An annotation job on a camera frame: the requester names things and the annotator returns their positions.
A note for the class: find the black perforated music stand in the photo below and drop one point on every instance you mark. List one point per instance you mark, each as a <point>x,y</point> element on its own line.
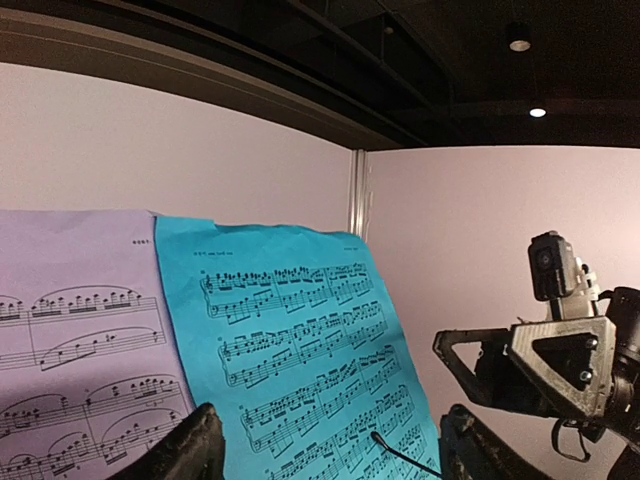
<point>373,417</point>

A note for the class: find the lilac sheet music paper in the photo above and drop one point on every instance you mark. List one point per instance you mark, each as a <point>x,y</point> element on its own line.
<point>90,378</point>

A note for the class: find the right aluminium frame post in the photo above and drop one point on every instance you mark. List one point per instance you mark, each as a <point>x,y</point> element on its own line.
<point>360,194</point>

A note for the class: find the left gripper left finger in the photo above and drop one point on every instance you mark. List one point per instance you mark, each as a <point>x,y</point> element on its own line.
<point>194,449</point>

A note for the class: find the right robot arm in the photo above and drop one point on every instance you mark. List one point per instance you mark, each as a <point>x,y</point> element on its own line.
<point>625,460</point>

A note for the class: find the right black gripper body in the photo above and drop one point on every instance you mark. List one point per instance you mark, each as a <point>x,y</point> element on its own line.
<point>622,409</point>

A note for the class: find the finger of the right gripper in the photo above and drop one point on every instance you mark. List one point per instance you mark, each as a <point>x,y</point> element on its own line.
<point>479,361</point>
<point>569,362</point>

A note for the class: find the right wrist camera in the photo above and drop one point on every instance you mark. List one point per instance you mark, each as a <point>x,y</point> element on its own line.
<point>561,280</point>

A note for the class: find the ceiling spot lamp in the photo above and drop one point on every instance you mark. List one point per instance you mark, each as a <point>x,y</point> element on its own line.
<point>537,109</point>
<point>518,36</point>

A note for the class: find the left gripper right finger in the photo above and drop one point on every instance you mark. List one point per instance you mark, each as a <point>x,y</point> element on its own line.
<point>469,449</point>

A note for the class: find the cyan paper sheet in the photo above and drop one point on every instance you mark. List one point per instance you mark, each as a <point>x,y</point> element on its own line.
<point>250,308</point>

